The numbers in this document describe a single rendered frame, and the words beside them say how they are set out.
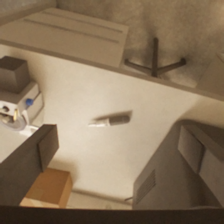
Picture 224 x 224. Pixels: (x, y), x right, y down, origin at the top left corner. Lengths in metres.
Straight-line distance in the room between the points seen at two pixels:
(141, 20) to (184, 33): 0.32
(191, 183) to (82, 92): 0.35
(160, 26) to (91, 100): 0.94
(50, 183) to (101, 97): 0.54
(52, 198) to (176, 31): 1.27
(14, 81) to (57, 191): 0.56
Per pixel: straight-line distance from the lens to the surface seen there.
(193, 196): 0.39
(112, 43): 0.76
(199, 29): 1.37
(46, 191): 0.86
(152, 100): 0.46
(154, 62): 1.29
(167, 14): 1.30
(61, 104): 0.53
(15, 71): 0.44
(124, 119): 0.48
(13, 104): 0.44
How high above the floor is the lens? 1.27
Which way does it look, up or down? 48 degrees down
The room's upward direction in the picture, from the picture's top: 167 degrees counter-clockwise
